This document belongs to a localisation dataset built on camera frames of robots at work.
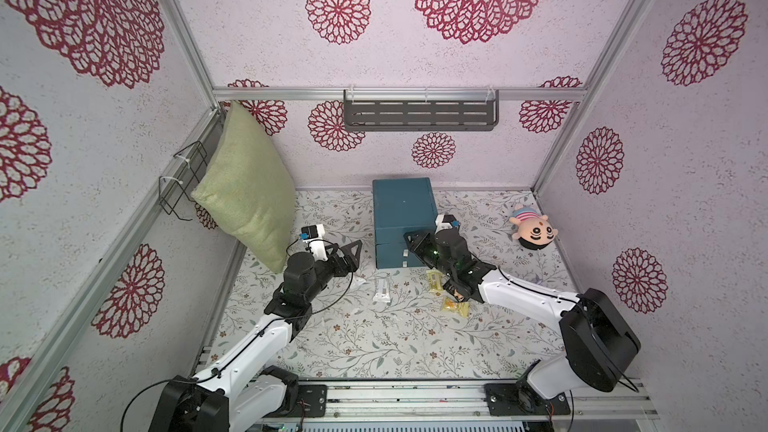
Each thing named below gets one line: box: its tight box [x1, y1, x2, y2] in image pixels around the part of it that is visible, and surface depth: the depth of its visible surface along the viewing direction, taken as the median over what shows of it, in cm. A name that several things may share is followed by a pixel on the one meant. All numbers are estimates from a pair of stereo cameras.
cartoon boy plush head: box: [509, 203, 559, 250], surface depth 101 cm
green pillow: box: [191, 101, 296, 274], surface depth 84 cm
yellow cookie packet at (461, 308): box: [442, 296, 471, 318], surface depth 89 cm
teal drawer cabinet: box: [373, 177, 438, 269], surface depth 89 cm
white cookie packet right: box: [373, 278, 391, 303], surface depth 94 cm
